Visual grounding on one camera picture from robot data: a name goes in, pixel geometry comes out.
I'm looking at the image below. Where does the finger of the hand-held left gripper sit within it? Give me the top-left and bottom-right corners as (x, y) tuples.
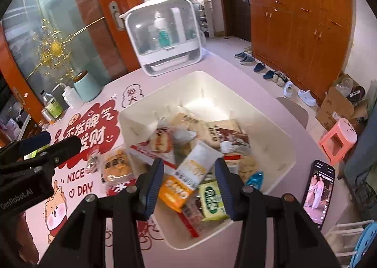
(0, 135), (82, 176)
(0, 131), (52, 160)

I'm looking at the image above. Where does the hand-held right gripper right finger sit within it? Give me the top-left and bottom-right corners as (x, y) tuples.
(214, 158), (339, 268)

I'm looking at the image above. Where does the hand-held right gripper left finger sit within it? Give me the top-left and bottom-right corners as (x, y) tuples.
(38, 158), (165, 268)

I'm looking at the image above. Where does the green candy packet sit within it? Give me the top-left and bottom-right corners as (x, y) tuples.
(197, 180), (231, 222)

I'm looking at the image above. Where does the orange snack packet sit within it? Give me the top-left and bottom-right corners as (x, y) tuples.
(158, 175), (191, 213)

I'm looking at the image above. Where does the blue wrapper snack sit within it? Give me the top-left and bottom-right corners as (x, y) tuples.
(244, 171), (265, 192)

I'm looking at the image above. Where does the dark red snack packet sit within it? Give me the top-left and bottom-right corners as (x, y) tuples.
(180, 197), (207, 238)

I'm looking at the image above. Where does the white beige snack packet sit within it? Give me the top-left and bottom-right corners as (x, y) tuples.
(173, 140), (225, 195)

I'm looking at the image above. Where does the white red bun packet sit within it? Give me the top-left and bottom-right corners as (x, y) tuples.
(147, 126), (175, 157)

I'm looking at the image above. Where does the brown cracker packet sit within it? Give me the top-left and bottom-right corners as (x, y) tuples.
(204, 119), (251, 151)

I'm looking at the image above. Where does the white plastic storage bin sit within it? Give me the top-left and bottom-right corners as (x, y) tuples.
(119, 71), (297, 250)

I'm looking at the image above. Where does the person's left forearm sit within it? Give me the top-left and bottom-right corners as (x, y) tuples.
(12, 211), (41, 265)

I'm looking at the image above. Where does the red white printed table mat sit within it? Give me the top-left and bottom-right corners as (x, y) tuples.
(25, 79), (166, 268)

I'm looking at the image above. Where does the wooden display cabinet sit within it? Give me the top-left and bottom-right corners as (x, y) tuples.
(0, 85), (31, 147)

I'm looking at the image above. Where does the small silver candy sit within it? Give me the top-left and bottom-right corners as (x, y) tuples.
(86, 151), (101, 173)

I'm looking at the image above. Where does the green label clear bottle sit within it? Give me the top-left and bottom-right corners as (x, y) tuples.
(41, 90), (64, 123)

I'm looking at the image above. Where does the orange bread packet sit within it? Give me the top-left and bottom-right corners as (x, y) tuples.
(99, 149), (134, 185)

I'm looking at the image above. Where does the white squeeze bottle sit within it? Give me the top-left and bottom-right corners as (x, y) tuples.
(52, 82), (78, 108)

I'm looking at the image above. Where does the teal canister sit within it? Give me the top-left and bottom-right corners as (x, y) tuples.
(73, 70), (102, 103)

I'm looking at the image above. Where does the black smartphone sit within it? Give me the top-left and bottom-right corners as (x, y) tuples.
(302, 159), (336, 229)

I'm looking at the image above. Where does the gold sun door ornament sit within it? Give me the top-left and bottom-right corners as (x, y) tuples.
(32, 18), (75, 77)

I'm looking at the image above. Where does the pink plastic stool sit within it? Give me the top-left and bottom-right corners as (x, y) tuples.
(318, 117), (359, 166)

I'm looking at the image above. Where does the pair of beige sneakers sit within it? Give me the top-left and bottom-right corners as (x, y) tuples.
(271, 71), (291, 87)

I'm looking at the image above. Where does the wooden framed glass door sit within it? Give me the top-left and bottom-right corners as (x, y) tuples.
(0, 0), (145, 128)

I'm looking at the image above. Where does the open cardboard box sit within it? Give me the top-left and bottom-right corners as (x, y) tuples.
(315, 75), (369, 132)

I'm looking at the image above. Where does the blue grey cloth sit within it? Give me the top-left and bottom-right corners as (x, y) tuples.
(342, 125), (377, 222)

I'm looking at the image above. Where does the light blue plastic stool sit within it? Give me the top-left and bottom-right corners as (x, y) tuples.
(350, 220), (377, 268)

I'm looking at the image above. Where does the white clear-door countertop cabinet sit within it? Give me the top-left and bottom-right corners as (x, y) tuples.
(119, 0), (207, 76)

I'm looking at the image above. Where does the dark cap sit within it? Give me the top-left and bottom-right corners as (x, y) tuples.
(346, 85), (366, 102)

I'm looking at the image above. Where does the dark refrigerator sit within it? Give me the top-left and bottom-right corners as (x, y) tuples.
(227, 0), (263, 42)

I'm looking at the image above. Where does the silver door handle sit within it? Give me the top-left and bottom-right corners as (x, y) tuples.
(109, 1), (126, 31)

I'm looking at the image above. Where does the wooden wall cabinet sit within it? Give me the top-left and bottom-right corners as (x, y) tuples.
(250, 0), (354, 104)

